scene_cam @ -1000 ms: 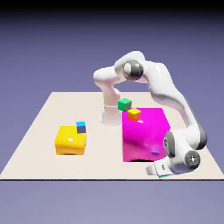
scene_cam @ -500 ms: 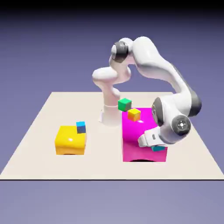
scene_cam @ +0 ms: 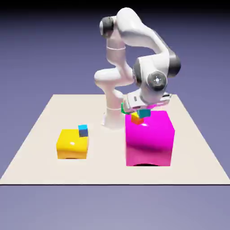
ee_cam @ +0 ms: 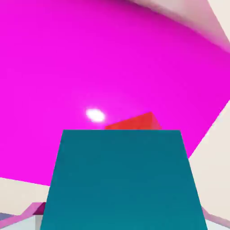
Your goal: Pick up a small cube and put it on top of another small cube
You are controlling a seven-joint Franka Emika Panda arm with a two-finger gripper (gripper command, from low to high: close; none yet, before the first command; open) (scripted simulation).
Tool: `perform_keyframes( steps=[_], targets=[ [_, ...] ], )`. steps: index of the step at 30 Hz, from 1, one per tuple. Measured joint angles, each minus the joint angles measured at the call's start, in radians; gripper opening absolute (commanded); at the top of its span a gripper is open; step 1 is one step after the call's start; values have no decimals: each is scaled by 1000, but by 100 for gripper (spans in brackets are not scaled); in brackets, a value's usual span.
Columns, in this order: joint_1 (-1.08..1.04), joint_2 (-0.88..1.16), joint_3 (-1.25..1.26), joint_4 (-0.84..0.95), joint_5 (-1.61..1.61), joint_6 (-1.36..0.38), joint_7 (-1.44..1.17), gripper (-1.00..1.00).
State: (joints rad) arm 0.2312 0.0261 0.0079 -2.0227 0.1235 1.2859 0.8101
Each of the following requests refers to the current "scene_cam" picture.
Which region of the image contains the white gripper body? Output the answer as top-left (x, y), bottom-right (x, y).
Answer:
top-left (123, 90), bottom-right (171, 113)

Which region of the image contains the small teal cube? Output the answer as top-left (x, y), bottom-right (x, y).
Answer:
top-left (137, 109), bottom-right (151, 119)

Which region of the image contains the small green cube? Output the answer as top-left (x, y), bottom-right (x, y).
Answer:
top-left (120, 102), bottom-right (133, 115)

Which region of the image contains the small orange cube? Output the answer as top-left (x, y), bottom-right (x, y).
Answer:
top-left (131, 112), bottom-right (145, 125)

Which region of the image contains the small blue cube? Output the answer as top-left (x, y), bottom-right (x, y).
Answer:
top-left (78, 124), bottom-right (89, 138)

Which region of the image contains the large magenta box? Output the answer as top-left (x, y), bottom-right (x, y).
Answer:
top-left (125, 110), bottom-right (176, 167)

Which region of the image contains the large yellow box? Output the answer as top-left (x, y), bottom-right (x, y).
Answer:
top-left (56, 128), bottom-right (90, 160)

